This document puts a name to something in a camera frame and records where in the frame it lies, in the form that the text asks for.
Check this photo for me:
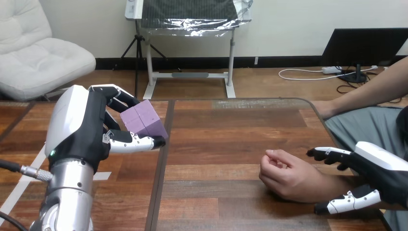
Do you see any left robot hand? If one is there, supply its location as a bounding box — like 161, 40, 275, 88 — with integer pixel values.
44, 84, 166, 173

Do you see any dark screen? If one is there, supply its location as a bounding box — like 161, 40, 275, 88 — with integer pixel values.
321, 27, 408, 84

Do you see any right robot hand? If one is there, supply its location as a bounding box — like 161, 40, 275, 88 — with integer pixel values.
306, 141, 408, 215

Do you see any black cable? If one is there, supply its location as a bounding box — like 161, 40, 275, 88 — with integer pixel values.
0, 158, 54, 231

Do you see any white power strip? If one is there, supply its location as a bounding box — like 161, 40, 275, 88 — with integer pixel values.
321, 66, 343, 75

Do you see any purple block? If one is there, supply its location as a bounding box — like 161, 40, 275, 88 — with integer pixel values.
119, 99, 169, 140

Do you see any white cushioned chair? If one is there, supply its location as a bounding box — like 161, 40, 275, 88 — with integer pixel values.
0, 0, 97, 103

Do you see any black tripod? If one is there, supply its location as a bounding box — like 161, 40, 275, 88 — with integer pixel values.
113, 20, 168, 98

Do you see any white desk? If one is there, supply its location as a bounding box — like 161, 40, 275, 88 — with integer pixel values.
124, 0, 253, 100

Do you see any person's hand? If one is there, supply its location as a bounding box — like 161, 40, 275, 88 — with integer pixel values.
258, 149, 336, 204
313, 100, 336, 120

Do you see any foil sheet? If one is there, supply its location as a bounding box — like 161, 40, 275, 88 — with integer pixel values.
140, 0, 254, 38

